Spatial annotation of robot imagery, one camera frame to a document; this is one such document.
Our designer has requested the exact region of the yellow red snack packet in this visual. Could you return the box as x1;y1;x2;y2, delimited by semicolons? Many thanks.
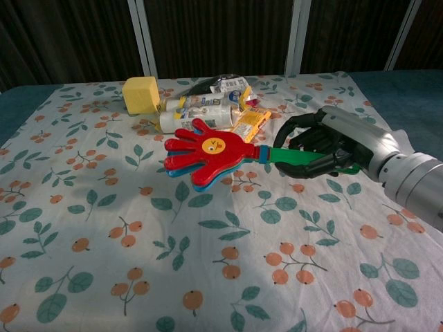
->
230;86;272;142

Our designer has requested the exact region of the red green hand clapper toy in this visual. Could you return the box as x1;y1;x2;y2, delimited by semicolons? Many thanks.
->
163;118;363;193

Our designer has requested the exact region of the white bottle yellow cap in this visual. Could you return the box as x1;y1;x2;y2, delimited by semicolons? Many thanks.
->
158;103;240;133

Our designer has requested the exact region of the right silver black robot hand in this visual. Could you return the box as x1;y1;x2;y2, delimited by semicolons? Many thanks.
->
273;105;399;181

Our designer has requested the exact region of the small white printed sachet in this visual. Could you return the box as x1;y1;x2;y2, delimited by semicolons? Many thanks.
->
210;77;248;94

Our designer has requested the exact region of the floral tablecloth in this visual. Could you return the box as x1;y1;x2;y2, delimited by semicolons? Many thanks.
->
0;71;443;332

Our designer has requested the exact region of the yellow sponge cube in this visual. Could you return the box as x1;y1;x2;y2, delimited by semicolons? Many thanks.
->
121;76;161;116

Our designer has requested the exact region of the dark slatted blind panel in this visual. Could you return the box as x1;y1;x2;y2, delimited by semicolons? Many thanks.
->
394;0;443;71
300;0;413;74
143;0;295;80
0;0;146;91

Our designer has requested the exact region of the black plastic packet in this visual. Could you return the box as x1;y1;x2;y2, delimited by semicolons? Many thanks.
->
182;73;243;98

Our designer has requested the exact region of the white bottle blue label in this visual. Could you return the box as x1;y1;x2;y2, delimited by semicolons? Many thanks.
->
157;91;244;113

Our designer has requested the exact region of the white double frame post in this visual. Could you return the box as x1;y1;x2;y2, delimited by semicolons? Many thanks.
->
127;0;159;80

